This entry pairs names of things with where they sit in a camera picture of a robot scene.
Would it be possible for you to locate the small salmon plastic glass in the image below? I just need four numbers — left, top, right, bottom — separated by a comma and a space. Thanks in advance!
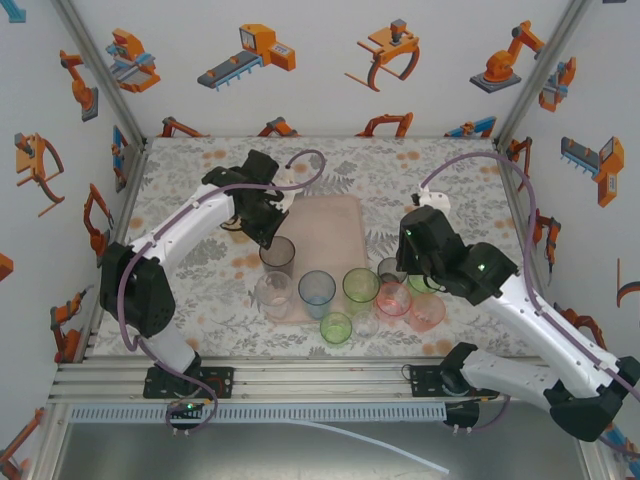
408, 292, 447, 334

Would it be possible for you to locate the aluminium corner post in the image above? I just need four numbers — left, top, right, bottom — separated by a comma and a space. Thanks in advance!
49, 0, 150, 151
494, 0, 594, 146

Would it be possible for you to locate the tall blue plastic glass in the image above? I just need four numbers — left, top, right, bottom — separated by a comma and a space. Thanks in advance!
297, 270, 337, 320

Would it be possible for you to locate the small red plastic glass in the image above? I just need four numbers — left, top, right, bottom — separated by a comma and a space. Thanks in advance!
375, 281, 413, 319

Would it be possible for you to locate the tall green plastic glass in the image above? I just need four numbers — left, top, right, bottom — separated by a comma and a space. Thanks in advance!
342, 267, 382, 304

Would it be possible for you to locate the white slotted cable duct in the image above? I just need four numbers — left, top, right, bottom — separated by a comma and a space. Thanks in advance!
69, 403, 447, 422

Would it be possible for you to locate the aluminium right side rail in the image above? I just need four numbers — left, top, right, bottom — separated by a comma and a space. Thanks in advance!
494, 139, 569, 360

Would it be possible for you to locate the beige pink rectangular tray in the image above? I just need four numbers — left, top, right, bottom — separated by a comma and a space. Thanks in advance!
264, 195, 371, 325

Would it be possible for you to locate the aluminium right corner post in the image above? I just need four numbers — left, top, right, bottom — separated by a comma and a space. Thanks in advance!
494, 0, 594, 146

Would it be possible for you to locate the black right controller board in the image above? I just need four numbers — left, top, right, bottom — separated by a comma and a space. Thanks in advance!
444, 399, 481, 426

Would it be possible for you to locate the small green plastic glass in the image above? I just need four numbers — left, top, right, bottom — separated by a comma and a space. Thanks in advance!
407, 273, 441, 296
319, 311, 354, 349

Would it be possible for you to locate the floral fern print tablecloth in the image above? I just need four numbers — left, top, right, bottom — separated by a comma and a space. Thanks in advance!
92, 135, 564, 359

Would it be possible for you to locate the aluminium front frame rail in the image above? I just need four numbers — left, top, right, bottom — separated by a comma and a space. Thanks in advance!
47, 355, 591, 405

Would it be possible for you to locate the small clear plastic glass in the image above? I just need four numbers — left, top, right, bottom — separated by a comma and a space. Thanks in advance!
351, 310, 381, 341

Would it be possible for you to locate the black controller board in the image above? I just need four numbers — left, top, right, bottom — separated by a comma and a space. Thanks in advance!
164, 397, 211, 419
444, 399, 481, 426

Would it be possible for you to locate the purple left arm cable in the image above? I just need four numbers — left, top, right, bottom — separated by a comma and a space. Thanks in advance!
122, 148, 327, 436

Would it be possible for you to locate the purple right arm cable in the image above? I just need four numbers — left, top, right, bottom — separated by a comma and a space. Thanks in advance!
418, 151, 640, 457

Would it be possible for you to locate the aluminium left corner post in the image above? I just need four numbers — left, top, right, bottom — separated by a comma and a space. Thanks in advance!
49, 0, 150, 151

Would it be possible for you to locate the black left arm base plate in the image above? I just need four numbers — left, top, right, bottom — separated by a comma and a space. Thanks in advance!
143, 366, 235, 400

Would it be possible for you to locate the small grey plastic glass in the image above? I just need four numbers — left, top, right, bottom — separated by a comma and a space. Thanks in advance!
376, 256, 409, 285

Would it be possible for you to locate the tall clear plastic glass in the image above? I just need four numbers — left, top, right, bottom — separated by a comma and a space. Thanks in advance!
254, 270, 295, 321

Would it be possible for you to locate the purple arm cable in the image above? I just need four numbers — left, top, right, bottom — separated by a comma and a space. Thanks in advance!
122, 148, 327, 436
418, 151, 640, 457

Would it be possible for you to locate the tall grey plastic glass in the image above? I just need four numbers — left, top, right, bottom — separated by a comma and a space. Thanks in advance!
258, 235, 297, 276

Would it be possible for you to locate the black left controller board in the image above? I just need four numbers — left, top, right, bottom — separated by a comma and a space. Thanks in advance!
164, 397, 211, 419

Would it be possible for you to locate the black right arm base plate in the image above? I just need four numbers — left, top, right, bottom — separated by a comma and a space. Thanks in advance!
409, 364, 466, 399

